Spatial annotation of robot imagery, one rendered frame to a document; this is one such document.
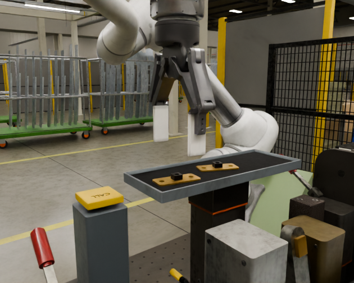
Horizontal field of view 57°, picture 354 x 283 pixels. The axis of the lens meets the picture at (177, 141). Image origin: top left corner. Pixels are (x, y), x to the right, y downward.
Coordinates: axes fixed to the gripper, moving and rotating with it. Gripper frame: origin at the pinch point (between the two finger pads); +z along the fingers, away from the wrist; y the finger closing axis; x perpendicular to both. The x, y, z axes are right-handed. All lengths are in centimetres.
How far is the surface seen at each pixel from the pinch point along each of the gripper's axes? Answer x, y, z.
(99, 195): -14.4, 1.1, 7.3
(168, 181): -1.9, 0.6, 7.0
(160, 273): 15, -39, 53
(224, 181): 7.5, 4.3, 7.2
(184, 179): 0.9, 1.0, 7.0
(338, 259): 22.7, 17.5, 19.9
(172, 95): 318, -635, 28
